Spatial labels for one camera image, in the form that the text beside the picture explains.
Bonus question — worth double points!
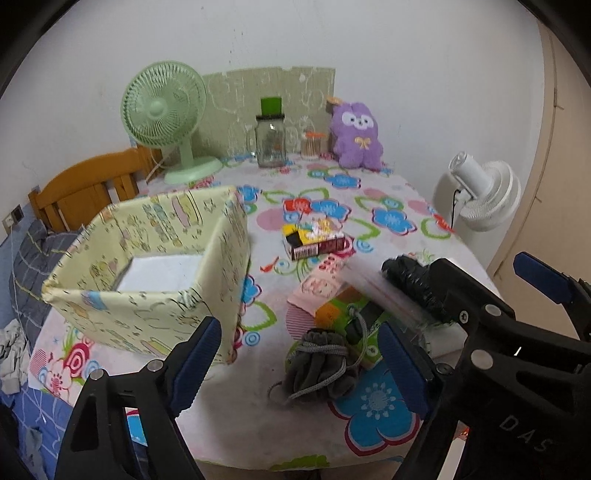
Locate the white standing fan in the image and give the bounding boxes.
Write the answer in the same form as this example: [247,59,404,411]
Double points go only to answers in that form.
[431,151,522,269]

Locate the pink carton box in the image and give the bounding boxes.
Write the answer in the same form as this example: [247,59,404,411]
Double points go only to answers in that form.
[287,254,346,316]

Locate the yellow red snack box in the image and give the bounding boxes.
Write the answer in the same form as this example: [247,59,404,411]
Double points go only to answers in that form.
[281,218,348,261]

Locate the wall power outlet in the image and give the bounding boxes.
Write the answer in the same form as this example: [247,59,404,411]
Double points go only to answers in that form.
[2,205,24,234]

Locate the green block on jar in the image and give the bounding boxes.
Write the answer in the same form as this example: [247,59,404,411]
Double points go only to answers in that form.
[260,97,283,117]

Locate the green orange box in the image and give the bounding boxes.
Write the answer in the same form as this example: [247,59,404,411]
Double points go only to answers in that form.
[315,287,389,370]

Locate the floral tablecloth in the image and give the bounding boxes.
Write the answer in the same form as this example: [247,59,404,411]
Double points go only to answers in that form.
[27,154,502,471]

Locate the toothpick jar orange lid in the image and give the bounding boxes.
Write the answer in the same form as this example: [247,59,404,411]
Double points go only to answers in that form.
[301,131,325,160]

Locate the blue plaid bedding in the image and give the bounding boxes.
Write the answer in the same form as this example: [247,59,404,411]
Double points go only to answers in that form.
[0,216,150,480]

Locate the yellow patterned fabric box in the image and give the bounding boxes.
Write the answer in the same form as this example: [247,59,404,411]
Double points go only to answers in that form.
[41,186,250,364]

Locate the clear plastic bag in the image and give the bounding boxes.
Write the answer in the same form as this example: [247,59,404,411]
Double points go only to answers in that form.
[339,256,440,332]

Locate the glass jar mug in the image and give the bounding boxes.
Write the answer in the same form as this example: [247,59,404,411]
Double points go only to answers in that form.
[246,114,287,169]

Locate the grey drawstring pouch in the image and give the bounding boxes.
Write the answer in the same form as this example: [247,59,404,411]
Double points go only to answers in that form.
[266,305,369,406]

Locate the green patterned board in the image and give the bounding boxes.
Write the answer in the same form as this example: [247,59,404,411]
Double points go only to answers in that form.
[191,66,335,158]

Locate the green desk fan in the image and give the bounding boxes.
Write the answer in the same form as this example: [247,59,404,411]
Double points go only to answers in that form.
[120,61,222,185]

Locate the purple plush bunny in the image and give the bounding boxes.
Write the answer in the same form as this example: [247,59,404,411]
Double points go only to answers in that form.
[329,102,384,171]

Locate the wooden chair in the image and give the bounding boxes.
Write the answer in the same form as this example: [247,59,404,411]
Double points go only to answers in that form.
[28,146,162,233]

